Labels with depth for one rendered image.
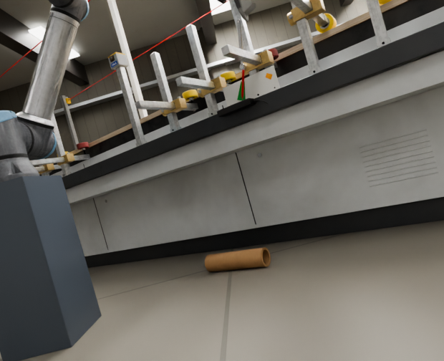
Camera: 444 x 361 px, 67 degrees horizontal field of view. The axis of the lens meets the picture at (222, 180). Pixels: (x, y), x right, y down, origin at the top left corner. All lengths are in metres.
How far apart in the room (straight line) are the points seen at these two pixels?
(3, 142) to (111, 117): 6.00
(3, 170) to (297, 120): 1.12
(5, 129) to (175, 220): 1.11
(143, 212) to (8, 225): 1.12
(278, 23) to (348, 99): 6.10
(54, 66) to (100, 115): 5.88
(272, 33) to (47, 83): 6.12
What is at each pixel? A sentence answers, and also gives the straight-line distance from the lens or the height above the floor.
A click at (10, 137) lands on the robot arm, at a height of 0.76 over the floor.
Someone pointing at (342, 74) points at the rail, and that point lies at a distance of 1.38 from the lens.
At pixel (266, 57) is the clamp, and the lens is 1.50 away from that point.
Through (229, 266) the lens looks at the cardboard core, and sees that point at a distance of 1.54.
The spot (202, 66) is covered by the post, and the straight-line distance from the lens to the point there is 1.67.
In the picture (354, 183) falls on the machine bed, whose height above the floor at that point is 0.23.
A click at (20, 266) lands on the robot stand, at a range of 1.36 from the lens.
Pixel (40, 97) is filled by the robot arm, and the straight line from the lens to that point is 1.60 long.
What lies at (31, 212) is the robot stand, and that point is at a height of 0.48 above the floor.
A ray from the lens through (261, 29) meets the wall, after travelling 7.38.
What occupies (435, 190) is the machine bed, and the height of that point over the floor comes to 0.13.
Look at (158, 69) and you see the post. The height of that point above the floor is 1.02.
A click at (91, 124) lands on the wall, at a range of 7.51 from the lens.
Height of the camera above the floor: 0.42
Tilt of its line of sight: 1 degrees down
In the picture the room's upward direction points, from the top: 16 degrees counter-clockwise
